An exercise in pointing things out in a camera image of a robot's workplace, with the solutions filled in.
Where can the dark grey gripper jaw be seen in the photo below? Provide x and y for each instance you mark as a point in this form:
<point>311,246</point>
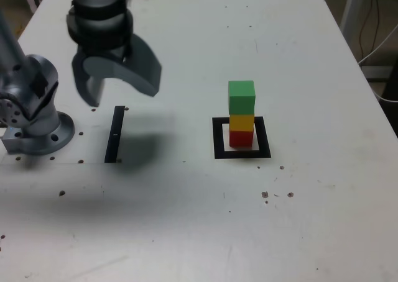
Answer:
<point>88,89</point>

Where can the yellow cube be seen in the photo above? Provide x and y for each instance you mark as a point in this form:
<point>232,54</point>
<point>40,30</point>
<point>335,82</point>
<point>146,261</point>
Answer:
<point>241,123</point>

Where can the white metal post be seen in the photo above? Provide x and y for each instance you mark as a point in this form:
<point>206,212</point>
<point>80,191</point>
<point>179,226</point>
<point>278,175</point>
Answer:
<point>351,5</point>

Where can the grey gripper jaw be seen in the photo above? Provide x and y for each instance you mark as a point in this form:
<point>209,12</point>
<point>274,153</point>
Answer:
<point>143,70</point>

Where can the red cube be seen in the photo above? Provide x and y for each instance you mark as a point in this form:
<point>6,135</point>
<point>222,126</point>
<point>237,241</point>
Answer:
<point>241,139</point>

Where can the black tape square outline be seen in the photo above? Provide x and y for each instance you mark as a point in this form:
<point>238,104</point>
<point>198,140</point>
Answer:
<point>217,139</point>

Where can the black tape strip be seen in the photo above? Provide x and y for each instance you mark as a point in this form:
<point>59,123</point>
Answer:
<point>113,130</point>

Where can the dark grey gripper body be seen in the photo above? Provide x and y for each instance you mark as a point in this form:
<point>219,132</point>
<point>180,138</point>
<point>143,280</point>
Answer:
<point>109,52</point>

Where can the green cube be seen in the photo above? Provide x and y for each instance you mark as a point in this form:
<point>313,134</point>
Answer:
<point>242,97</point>

